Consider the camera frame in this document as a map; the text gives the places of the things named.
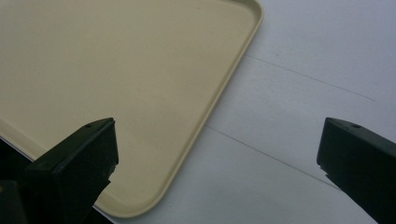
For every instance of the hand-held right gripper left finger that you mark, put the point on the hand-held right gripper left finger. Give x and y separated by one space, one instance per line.
74 168

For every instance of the beige plastic tray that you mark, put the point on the beige plastic tray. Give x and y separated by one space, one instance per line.
130 77

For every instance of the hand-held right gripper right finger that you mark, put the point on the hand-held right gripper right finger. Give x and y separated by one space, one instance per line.
361 158

